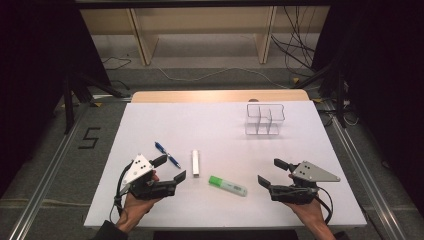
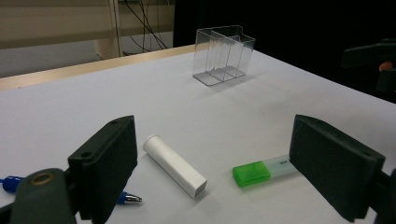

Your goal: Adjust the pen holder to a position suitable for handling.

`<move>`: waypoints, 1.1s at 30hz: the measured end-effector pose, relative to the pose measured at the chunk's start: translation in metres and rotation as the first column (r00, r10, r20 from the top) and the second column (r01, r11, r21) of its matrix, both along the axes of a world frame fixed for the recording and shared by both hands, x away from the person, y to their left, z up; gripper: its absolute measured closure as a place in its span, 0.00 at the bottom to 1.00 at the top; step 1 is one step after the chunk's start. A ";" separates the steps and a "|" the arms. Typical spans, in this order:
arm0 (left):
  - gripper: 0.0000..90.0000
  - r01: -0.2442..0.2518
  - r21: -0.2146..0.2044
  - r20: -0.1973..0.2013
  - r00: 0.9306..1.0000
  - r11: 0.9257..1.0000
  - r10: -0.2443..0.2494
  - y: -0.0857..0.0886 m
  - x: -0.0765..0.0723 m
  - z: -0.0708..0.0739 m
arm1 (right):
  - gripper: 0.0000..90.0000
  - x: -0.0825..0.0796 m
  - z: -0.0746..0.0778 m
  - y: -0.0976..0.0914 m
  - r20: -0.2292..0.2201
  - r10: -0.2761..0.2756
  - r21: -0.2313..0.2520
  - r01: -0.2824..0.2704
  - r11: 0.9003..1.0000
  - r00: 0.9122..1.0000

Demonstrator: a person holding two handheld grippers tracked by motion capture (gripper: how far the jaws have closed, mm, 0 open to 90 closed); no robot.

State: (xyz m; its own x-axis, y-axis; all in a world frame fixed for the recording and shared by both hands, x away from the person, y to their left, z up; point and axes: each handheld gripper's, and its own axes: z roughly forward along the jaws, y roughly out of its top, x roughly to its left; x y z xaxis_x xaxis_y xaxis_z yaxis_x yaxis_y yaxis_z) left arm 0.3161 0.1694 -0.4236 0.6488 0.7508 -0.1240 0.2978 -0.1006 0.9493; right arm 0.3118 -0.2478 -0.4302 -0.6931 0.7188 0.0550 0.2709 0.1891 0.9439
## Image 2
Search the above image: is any black curtain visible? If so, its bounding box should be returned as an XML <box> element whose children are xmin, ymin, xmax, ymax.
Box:
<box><xmin>172</xmin><ymin>0</ymin><xmax>396</xmax><ymax>104</ymax></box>

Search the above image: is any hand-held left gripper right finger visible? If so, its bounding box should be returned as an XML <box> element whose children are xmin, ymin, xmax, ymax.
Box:
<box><xmin>289</xmin><ymin>114</ymin><xmax>387</xmax><ymax>223</ymax></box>

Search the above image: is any green highlighter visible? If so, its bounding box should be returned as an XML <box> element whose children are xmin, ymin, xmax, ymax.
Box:
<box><xmin>232</xmin><ymin>154</ymin><xmax>302</xmax><ymax>189</ymax></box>

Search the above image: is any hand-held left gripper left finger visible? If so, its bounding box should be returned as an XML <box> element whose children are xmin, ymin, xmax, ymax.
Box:
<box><xmin>67</xmin><ymin>115</ymin><xmax>139</xmax><ymax>224</ymax></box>

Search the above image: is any beige wooden bench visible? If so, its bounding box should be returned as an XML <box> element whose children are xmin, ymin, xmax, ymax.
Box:
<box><xmin>0</xmin><ymin>0</ymin><xmax>176</xmax><ymax>62</ymax></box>

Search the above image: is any blue ballpoint pen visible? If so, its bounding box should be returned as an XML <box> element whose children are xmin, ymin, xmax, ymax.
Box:
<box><xmin>0</xmin><ymin>175</ymin><xmax>143</xmax><ymax>206</ymax></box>

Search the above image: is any clear plastic organizer box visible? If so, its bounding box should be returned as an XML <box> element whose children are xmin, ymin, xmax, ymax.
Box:
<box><xmin>191</xmin><ymin>24</ymin><xmax>257</xmax><ymax>88</ymax></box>

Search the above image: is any tangle of black cables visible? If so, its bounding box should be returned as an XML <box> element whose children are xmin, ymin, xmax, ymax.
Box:
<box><xmin>111</xmin><ymin>0</ymin><xmax>172</xmax><ymax>58</ymax></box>

